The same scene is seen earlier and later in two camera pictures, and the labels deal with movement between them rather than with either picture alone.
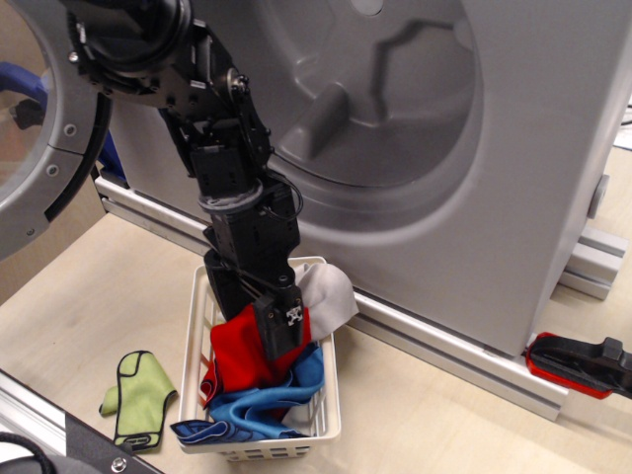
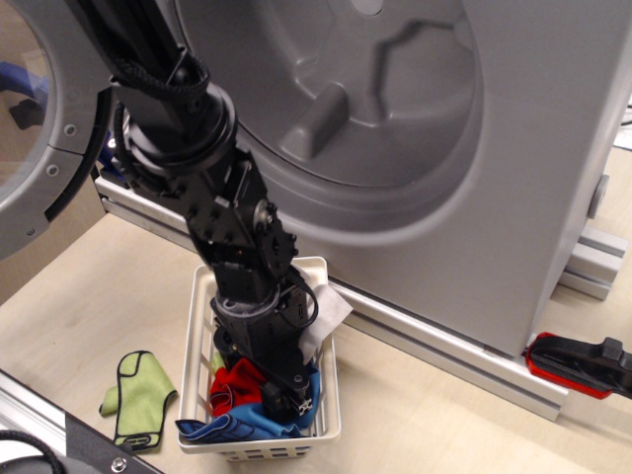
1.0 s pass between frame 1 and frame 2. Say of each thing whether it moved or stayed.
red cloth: moved
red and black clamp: stayed
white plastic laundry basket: stayed
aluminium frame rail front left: stayed
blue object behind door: stayed
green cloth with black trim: stayed
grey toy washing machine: stayed
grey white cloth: moved
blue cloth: moved
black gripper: moved
